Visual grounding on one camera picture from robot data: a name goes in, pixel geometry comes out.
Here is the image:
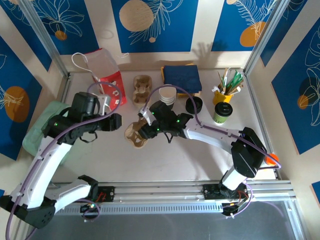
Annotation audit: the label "orange ball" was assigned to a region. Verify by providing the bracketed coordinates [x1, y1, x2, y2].
[264, 152, 280, 166]

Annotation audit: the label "aluminium frame post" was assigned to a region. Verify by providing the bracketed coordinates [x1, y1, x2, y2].
[18, 0, 73, 78]
[243, 0, 287, 76]

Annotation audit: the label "green paper coffee cup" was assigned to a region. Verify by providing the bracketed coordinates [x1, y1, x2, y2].
[213, 109, 233, 126]

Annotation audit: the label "black cup lid stack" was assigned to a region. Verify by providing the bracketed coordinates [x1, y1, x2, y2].
[185, 96, 204, 115]

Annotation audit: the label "aluminium side rail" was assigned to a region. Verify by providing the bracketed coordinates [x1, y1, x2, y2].
[244, 71, 283, 180]
[58, 72, 74, 105]

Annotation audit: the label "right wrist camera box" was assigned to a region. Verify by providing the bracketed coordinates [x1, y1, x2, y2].
[138, 106, 152, 125]

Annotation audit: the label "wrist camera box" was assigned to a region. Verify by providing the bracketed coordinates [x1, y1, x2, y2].
[95, 93, 111, 112]
[138, 106, 152, 125]

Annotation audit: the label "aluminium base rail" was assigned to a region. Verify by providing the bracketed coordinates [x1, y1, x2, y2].
[26, 178, 295, 216]

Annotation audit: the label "blue paper napkin stack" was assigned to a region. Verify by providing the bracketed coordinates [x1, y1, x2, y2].
[163, 64, 203, 93]

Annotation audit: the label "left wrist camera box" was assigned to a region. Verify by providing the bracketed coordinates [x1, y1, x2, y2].
[95, 93, 111, 112]

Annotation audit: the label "red paper gift bag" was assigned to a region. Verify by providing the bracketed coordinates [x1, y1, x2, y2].
[71, 47, 130, 109]

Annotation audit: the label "yellow metal bucket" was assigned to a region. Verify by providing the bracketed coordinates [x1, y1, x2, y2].
[212, 89, 235, 106]

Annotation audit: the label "dark blue folded napkins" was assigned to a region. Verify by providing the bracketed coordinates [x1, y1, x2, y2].
[160, 62, 203, 96]

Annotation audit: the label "grey paper cup stack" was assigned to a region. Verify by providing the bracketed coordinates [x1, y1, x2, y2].
[158, 86, 178, 110]

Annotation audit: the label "mint green zipper pouch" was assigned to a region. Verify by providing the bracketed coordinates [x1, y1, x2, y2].
[21, 100, 74, 166]

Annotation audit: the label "brown cardboard cup carrier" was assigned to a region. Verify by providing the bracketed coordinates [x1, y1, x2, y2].
[124, 117, 149, 150]

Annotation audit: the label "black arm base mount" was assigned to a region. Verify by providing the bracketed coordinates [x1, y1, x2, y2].
[202, 183, 251, 201]
[95, 185, 116, 203]

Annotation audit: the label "cardboard cup carrier stack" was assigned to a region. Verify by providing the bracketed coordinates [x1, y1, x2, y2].
[132, 74, 154, 109]

